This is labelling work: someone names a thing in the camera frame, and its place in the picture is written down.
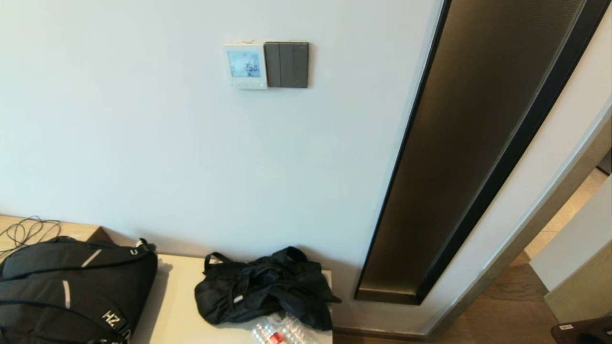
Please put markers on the white wall thermostat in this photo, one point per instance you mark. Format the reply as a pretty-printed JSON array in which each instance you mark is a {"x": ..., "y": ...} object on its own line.
[{"x": 245, "y": 64}]

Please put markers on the crumpled black fabric bag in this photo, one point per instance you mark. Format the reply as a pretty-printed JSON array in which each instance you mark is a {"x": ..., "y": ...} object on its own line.
[{"x": 267, "y": 286}]

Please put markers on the clear plastic water bottles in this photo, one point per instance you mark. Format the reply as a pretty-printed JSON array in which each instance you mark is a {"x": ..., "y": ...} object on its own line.
[{"x": 282, "y": 332}]

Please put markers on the large black backpack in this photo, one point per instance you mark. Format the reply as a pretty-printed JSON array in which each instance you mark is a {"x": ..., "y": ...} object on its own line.
[{"x": 57, "y": 291}]

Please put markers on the white and beige door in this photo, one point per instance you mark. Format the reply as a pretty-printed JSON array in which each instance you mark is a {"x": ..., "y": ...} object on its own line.
[{"x": 578, "y": 248}]

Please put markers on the dark brown labelled object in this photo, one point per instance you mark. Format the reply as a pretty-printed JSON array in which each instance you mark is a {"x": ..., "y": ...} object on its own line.
[{"x": 583, "y": 332}]

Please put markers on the dark grey wall switch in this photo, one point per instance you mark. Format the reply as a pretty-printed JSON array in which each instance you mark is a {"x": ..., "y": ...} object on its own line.
[{"x": 287, "y": 64}]

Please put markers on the dark bronze wall niche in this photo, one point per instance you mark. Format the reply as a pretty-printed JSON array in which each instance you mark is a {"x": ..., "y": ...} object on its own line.
[{"x": 459, "y": 167}]

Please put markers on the grey door frame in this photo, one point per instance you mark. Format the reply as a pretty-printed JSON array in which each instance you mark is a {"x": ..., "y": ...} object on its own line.
[{"x": 554, "y": 203}]

